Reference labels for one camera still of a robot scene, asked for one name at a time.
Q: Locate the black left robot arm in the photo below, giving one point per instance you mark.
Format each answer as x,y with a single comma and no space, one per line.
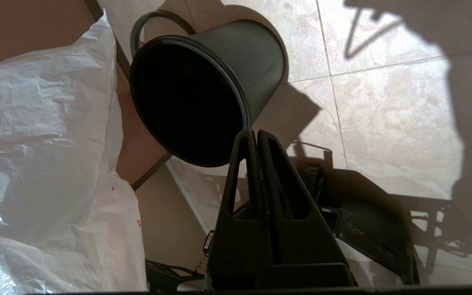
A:
375,241

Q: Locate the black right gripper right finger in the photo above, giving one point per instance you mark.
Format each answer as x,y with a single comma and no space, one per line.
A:
301,254

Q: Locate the black trash bin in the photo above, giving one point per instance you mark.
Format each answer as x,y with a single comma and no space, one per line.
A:
260,61

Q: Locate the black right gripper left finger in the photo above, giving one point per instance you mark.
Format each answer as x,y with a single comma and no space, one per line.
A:
240,254

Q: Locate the clear pink-edged new trash bag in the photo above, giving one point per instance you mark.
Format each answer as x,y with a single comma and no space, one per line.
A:
35,123

